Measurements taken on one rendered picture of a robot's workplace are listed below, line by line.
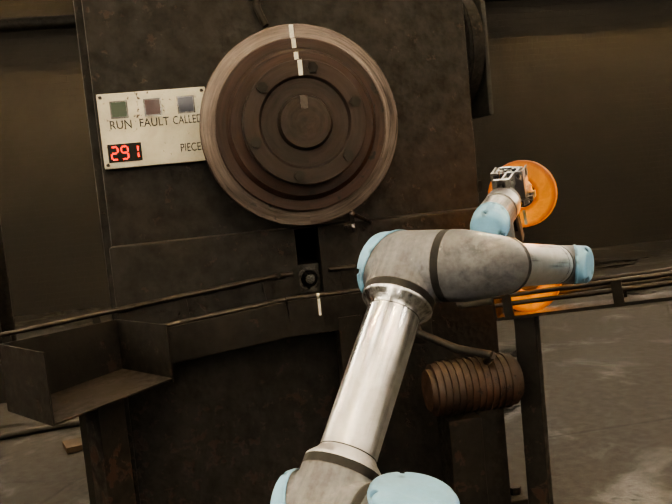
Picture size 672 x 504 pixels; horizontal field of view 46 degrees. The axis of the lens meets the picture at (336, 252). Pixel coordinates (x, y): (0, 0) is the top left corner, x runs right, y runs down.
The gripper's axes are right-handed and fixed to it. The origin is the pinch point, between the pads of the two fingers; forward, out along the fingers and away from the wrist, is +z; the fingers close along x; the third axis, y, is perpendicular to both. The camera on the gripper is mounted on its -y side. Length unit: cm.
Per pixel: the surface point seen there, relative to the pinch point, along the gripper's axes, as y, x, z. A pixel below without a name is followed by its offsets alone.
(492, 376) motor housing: -38.3, 7.1, -22.5
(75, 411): -13, 71, -83
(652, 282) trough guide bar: -21.3, -27.5, -10.0
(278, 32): 44, 49, -10
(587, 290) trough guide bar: -25.0, -13.1, -5.1
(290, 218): 3, 50, -22
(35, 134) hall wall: -23, 538, 388
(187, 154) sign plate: 20, 76, -20
